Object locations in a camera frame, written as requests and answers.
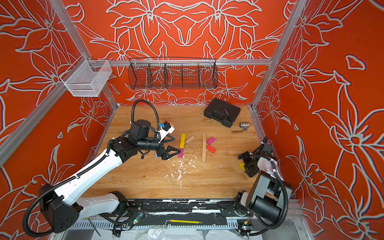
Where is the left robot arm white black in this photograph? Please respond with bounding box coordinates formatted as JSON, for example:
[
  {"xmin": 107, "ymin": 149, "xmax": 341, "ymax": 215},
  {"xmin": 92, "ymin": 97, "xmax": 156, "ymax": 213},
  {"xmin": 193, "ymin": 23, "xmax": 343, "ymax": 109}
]
[{"xmin": 22, "ymin": 100, "xmax": 181, "ymax": 238}]

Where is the white mesh wall basket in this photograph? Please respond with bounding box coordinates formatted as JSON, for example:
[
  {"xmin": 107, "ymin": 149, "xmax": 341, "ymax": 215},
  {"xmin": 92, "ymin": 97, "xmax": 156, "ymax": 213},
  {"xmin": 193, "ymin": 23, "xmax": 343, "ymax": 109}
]
[{"xmin": 62, "ymin": 61, "xmax": 112, "ymax": 97}]

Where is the black plastic tool case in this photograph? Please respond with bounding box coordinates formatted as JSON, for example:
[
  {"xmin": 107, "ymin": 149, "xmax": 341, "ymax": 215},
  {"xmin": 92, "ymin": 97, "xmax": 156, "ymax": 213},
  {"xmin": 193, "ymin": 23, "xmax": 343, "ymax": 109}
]
[{"xmin": 204, "ymin": 99, "xmax": 241, "ymax": 128}]

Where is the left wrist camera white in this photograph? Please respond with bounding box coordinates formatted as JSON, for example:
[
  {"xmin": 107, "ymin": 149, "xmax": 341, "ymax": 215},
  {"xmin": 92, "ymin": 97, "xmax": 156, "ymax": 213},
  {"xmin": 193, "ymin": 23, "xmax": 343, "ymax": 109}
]
[{"xmin": 158, "ymin": 121, "xmax": 175, "ymax": 142}]

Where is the black wire wall basket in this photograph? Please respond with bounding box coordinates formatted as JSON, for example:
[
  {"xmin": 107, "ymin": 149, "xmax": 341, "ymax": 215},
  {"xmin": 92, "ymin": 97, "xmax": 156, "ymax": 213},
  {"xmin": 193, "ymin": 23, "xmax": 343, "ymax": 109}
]
[{"xmin": 128, "ymin": 57, "xmax": 219, "ymax": 90}]

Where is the red building block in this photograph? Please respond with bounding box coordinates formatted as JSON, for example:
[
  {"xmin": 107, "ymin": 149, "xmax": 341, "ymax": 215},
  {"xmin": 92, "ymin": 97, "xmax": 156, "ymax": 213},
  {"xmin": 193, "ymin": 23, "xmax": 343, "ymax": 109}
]
[{"xmin": 206, "ymin": 145, "xmax": 216, "ymax": 154}]

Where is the small silver metal fitting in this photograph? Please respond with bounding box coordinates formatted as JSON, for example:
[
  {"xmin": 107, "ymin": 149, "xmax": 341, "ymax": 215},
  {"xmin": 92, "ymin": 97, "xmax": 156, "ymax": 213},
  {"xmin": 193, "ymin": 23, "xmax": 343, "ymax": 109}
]
[{"xmin": 239, "ymin": 122, "xmax": 250, "ymax": 132}]

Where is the yellow pencil on rail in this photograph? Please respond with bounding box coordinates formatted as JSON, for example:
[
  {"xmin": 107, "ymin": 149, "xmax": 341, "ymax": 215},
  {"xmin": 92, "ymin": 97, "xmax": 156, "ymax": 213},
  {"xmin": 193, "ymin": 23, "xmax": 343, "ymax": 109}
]
[{"xmin": 170, "ymin": 220, "xmax": 201, "ymax": 224}]

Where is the magenta block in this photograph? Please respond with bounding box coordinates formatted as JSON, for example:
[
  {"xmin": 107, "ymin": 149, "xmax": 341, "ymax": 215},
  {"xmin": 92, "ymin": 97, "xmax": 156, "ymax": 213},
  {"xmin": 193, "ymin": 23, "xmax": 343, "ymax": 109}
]
[
  {"xmin": 206, "ymin": 137, "xmax": 216, "ymax": 145},
  {"xmin": 178, "ymin": 149, "xmax": 184, "ymax": 158}
]

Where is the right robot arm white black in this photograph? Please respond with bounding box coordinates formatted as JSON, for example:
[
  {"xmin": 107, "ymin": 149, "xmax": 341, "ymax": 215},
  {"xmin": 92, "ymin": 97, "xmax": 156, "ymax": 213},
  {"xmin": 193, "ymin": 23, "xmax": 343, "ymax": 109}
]
[{"xmin": 235, "ymin": 137, "xmax": 293, "ymax": 230}]

